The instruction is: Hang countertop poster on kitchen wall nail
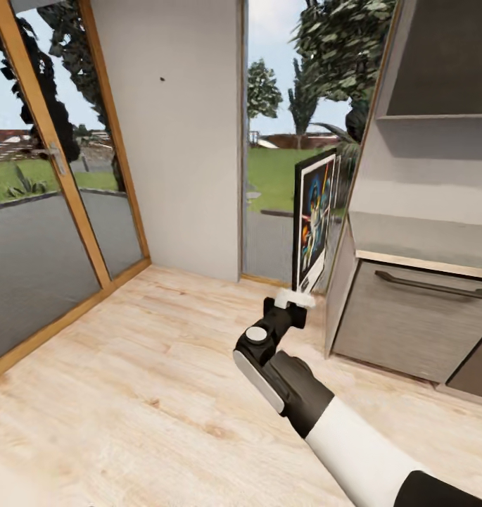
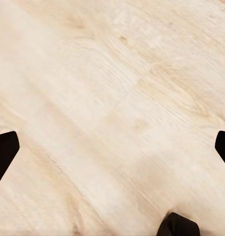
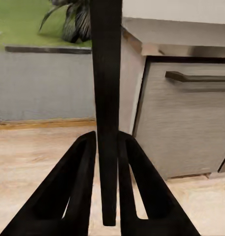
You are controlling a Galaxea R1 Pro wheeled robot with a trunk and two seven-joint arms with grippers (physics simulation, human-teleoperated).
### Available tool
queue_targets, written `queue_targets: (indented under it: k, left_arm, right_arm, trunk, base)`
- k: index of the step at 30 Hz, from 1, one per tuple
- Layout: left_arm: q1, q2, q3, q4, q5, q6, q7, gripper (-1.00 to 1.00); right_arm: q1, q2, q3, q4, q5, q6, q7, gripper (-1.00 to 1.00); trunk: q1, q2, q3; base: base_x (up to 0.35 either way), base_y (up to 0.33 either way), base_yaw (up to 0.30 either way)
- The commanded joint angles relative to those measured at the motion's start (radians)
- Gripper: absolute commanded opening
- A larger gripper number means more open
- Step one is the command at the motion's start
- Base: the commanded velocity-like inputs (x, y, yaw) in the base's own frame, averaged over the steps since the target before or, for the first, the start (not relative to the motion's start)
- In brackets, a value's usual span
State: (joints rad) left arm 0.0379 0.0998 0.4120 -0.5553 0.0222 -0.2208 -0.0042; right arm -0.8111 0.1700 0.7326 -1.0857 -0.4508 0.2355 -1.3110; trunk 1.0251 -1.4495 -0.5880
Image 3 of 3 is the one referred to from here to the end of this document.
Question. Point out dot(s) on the poster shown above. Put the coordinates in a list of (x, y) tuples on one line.
[(106, 33)]

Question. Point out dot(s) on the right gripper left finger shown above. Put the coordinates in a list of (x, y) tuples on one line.
[(61, 205)]

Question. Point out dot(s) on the dishwasher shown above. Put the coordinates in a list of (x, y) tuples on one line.
[(180, 120)]

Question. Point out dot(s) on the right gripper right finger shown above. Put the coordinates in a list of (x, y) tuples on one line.
[(165, 215)]

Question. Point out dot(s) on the fixed window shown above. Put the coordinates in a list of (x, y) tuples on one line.
[(46, 64)]

